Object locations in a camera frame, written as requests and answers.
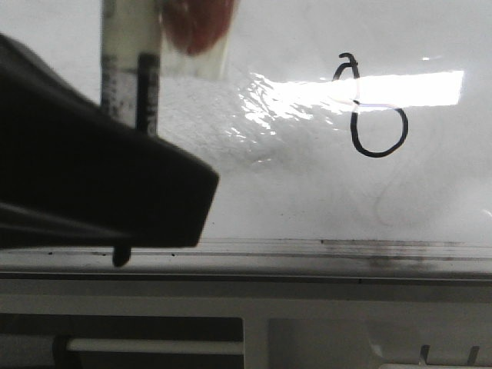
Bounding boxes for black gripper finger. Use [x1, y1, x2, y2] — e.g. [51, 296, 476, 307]
[1, 36, 219, 248]

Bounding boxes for white plastic marker tray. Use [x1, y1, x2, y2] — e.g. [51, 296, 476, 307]
[1, 278, 491, 368]

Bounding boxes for white whiteboard with aluminium frame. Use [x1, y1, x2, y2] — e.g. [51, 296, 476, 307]
[0, 0, 492, 285]

